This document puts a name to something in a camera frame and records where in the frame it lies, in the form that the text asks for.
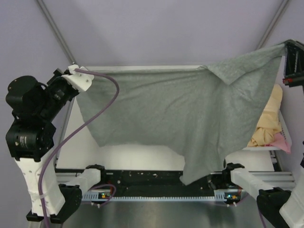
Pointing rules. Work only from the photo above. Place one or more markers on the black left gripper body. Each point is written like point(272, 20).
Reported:
point(59, 90)

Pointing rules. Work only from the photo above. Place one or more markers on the grey t shirt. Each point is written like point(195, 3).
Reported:
point(203, 114)

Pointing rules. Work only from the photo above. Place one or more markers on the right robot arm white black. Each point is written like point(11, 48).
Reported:
point(282, 208)

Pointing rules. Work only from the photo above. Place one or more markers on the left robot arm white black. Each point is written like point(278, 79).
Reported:
point(30, 143)

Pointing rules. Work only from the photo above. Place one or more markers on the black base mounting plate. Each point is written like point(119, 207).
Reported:
point(140, 183)

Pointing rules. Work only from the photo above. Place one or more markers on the white laundry basket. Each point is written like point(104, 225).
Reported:
point(284, 132)

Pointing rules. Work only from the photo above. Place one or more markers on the yellow t shirt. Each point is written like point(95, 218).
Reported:
point(268, 125)

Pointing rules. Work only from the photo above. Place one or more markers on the pink t shirt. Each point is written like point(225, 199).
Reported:
point(281, 143)

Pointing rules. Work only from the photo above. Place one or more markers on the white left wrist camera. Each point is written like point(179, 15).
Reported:
point(79, 81)

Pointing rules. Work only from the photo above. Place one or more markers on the left aluminium corner post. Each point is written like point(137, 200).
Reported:
point(55, 30)

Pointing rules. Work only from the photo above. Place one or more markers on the aluminium corner post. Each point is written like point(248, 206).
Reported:
point(55, 30)
point(273, 23)

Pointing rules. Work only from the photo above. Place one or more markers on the grey slotted cable duct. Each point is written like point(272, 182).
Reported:
point(216, 196)

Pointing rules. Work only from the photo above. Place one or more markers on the right aluminium corner post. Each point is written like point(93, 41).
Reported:
point(273, 23)

